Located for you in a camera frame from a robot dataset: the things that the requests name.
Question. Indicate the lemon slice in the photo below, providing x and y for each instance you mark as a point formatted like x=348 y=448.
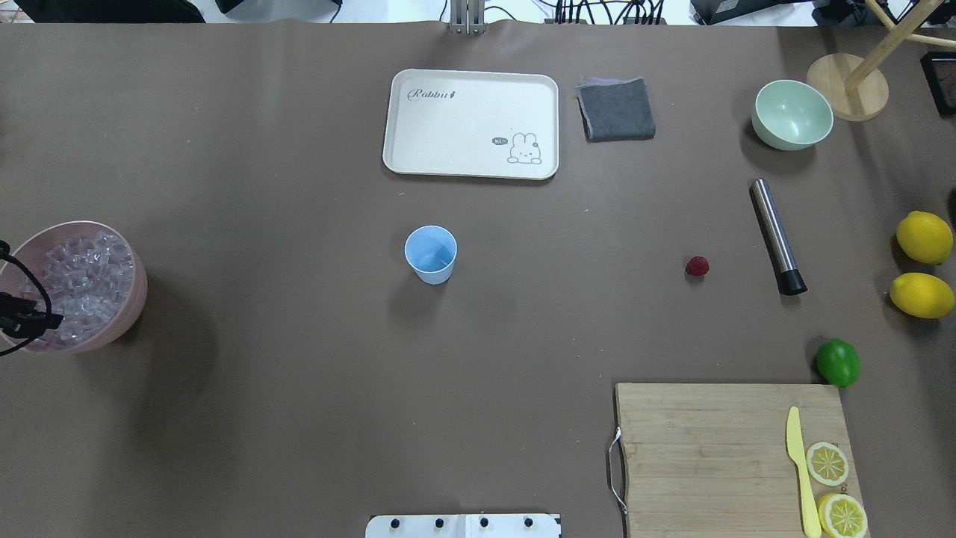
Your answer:
x=842 y=516
x=827 y=464

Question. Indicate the black glass rack tray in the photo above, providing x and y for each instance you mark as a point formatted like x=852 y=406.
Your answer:
x=939 y=71

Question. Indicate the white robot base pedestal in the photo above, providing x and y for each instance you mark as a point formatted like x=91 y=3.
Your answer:
x=466 y=525

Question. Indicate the wooden cutting board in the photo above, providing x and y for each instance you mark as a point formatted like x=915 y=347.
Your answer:
x=710 y=460

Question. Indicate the steel muddler black tip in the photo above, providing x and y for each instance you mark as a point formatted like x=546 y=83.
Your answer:
x=788 y=276

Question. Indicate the cream rabbit tray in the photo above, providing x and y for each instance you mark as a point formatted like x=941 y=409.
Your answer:
x=501 y=125

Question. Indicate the yellow lemon near scoop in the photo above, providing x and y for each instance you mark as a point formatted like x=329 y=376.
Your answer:
x=925 y=238

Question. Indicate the yellow plastic knife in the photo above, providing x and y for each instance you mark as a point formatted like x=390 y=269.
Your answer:
x=795 y=450

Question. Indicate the wooden cup tree stand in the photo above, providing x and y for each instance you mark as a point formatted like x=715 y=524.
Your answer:
x=853 y=86

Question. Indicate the yellow lemon near lime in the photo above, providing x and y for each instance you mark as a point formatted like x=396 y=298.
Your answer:
x=922 y=295

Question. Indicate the grey folded cloth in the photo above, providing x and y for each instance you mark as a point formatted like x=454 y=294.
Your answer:
x=616 y=110

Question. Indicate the pink bowl of ice cubes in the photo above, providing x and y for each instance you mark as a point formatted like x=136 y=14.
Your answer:
x=83 y=270

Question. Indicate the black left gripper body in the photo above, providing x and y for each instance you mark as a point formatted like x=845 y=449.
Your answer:
x=22 y=321

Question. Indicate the light blue plastic cup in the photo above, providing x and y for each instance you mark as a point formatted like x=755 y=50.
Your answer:
x=431 y=252

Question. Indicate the mint green bowl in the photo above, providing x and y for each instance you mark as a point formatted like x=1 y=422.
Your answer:
x=791 y=115

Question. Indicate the green lime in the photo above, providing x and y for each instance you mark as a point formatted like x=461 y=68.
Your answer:
x=838 y=363

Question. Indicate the lemon slice upper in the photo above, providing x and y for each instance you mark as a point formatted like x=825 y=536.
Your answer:
x=827 y=464

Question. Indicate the lemon slice lower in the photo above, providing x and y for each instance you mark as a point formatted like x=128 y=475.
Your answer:
x=842 y=516

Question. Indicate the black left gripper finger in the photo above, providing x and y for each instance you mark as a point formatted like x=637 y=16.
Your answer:
x=45 y=320

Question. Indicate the aluminium frame post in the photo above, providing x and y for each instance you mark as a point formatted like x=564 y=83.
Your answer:
x=467 y=17

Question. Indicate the red strawberry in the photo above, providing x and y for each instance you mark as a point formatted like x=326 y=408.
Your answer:
x=698 y=267

